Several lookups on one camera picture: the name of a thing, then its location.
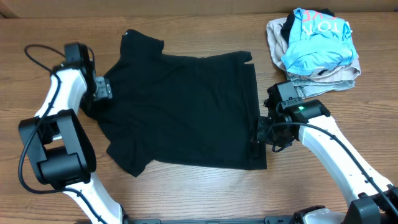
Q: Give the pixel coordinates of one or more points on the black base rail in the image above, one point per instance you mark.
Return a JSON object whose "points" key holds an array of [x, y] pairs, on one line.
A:
{"points": [[211, 221]]}

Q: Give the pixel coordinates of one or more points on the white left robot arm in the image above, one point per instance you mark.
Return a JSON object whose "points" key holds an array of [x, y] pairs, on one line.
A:
{"points": [[57, 154]]}

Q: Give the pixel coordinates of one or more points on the black t-shirt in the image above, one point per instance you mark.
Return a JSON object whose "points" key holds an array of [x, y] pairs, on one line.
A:
{"points": [[179, 109]]}

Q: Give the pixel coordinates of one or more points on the beige folded garment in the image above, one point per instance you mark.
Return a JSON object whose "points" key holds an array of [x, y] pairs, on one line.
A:
{"points": [[278, 47]]}

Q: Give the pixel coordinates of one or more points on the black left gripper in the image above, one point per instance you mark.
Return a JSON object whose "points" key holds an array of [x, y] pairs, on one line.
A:
{"points": [[88, 101]]}

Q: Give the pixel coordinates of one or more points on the black garment in pile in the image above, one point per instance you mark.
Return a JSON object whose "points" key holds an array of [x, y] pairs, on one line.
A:
{"points": [[287, 26]]}

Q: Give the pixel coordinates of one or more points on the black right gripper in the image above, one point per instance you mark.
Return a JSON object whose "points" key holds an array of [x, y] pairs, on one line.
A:
{"points": [[261, 131]]}

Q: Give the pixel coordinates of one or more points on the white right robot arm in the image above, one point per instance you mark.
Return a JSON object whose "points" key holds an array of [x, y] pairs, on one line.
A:
{"points": [[370, 197]]}

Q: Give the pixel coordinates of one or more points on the light blue printed t-shirt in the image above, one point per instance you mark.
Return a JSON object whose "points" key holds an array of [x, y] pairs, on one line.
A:
{"points": [[318, 41]]}

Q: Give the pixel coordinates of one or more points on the grey denim folded garment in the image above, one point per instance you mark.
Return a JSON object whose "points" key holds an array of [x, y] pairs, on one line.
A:
{"points": [[307, 88]]}

